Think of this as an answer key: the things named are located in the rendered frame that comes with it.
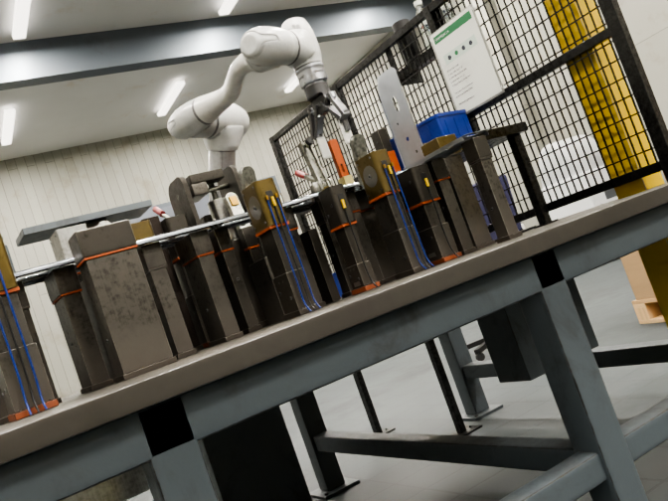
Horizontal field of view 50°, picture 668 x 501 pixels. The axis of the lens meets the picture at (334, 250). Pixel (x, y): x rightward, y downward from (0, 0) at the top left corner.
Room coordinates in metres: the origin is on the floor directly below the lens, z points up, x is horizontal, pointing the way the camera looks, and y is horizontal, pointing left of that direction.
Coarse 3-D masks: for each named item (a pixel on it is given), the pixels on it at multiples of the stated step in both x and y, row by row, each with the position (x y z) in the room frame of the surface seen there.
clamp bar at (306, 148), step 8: (304, 144) 2.27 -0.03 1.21; (312, 144) 2.24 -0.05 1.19; (304, 152) 2.25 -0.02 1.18; (312, 152) 2.26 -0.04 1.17; (312, 160) 2.26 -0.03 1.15; (312, 168) 2.24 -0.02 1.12; (320, 168) 2.25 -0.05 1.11; (312, 176) 2.25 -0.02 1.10; (320, 176) 2.25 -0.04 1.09; (328, 184) 2.25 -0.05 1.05
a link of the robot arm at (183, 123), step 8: (184, 104) 2.42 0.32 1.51; (192, 104) 2.38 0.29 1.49; (176, 112) 2.44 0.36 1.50; (184, 112) 2.40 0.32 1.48; (192, 112) 2.38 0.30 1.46; (168, 120) 2.49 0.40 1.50; (176, 120) 2.43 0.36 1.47; (184, 120) 2.41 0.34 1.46; (192, 120) 2.40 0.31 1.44; (216, 120) 2.49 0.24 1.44; (168, 128) 2.50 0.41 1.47; (176, 128) 2.45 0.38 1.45; (184, 128) 2.43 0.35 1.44; (192, 128) 2.43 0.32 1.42; (200, 128) 2.43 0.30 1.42; (208, 128) 2.47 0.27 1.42; (216, 128) 2.51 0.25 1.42; (176, 136) 2.49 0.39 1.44; (184, 136) 2.48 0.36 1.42; (192, 136) 2.50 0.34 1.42; (200, 136) 2.50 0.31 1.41; (208, 136) 2.52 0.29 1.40
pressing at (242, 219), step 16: (304, 208) 2.15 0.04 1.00; (208, 224) 1.76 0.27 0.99; (224, 224) 1.91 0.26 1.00; (240, 224) 1.96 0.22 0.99; (144, 240) 1.67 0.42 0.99; (160, 240) 1.77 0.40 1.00; (176, 240) 1.88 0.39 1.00; (16, 272) 1.51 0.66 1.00; (32, 272) 1.60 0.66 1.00; (48, 272) 1.68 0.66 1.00
